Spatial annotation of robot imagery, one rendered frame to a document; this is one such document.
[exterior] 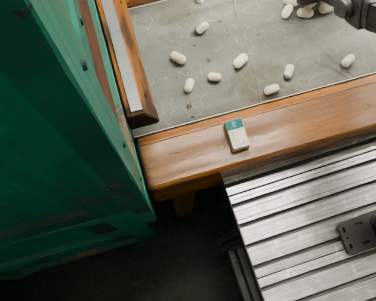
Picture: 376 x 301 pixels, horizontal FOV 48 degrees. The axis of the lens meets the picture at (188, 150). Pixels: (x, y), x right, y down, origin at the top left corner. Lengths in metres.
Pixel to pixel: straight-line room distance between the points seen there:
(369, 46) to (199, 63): 0.38
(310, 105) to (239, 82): 0.16
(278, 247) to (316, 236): 0.08
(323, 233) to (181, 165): 0.34
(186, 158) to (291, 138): 0.22
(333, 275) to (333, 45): 0.50
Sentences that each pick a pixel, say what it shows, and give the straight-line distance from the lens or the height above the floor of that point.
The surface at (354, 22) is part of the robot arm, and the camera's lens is 0.83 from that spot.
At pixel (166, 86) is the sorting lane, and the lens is 0.91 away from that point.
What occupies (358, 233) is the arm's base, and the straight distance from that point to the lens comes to 0.97.
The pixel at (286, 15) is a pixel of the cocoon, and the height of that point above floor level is 0.76.
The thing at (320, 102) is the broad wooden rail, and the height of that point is 0.76.
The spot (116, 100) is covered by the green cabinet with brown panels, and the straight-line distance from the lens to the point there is 0.77.
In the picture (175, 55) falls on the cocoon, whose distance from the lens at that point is 0.92.
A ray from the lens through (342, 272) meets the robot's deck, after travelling 0.97.
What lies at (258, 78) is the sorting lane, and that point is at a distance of 0.94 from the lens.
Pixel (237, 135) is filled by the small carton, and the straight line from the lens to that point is 0.83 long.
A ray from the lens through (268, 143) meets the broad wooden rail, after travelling 0.86.
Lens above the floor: 1.58
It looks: 75 degrees down
